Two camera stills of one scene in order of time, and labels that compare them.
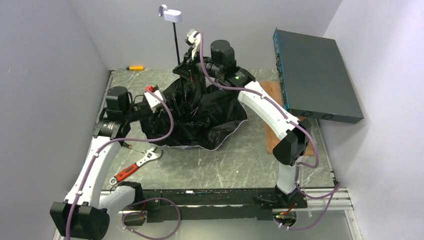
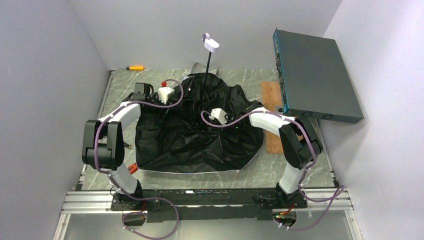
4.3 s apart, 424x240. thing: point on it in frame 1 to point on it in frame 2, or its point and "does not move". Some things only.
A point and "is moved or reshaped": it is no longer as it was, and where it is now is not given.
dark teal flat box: (314, 82) does not move
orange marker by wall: (135, 68) does not move
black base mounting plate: (255, 204) does not move
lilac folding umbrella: (205, 117) is moved or reshaped
